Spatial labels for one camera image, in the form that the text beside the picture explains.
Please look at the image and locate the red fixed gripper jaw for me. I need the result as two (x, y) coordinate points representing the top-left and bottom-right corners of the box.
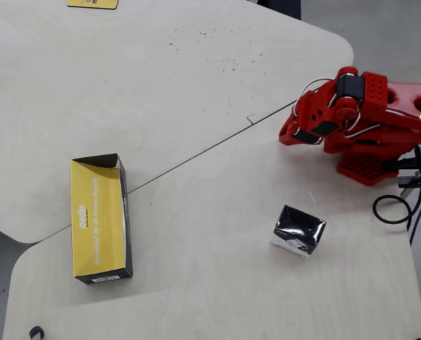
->
(278, 118), (304, 147)

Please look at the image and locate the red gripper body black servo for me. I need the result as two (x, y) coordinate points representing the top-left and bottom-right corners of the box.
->
(287, 118), (325, 145)

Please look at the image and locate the small black white box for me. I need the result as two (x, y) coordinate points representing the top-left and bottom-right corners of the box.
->
(270, 204), (327, 259)

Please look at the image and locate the red perforated robot base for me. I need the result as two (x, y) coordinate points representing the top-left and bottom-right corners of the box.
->
(337, 141), (399, 187)

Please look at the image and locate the open yellow black cardboard box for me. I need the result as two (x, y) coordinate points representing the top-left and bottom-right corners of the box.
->
(70, 152), (134, 285)

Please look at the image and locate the black table clamp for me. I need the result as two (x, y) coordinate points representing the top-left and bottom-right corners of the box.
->
(396, 155), (421, 199)

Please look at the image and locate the yellow card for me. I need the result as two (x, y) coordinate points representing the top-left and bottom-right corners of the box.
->
(67, 0), (119, 11)

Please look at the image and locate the black looped cable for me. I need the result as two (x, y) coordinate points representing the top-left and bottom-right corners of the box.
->
(372, 144), (421, 226)

